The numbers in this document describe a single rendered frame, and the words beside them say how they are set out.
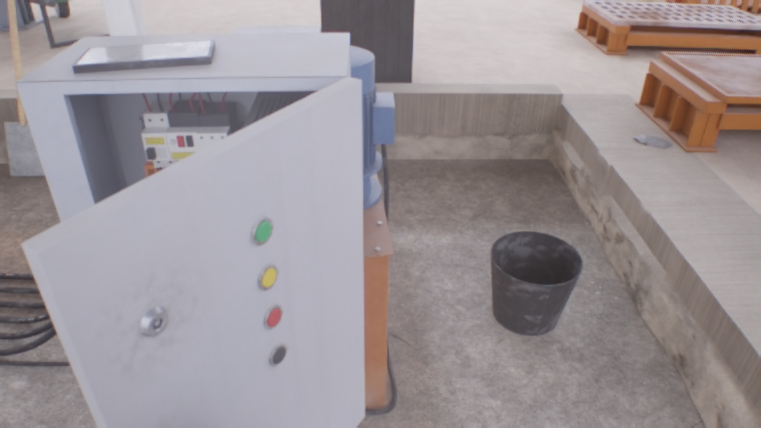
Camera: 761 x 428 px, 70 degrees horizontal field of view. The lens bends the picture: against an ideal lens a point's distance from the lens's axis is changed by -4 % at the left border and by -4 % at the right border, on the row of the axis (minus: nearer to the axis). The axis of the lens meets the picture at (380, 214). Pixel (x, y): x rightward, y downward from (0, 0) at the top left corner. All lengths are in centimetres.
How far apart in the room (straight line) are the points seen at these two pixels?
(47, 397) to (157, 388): 162
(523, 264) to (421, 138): 120
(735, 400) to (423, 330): 102
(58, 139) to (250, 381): 39
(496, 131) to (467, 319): 139
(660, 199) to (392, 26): 166
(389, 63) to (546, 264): 156
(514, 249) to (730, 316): 78
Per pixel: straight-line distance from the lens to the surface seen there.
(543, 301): 203
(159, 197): 48
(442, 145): 325
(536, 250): 226
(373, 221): 157
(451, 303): 224
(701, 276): 209
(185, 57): 76
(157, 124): 89
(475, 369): 201
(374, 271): 149
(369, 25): 323
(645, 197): 247
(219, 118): 86
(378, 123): 155
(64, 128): 80
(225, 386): 64
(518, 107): 324
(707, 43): 468
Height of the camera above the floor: 147
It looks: 32 degrees down
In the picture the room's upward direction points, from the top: 1 degrees clockwise
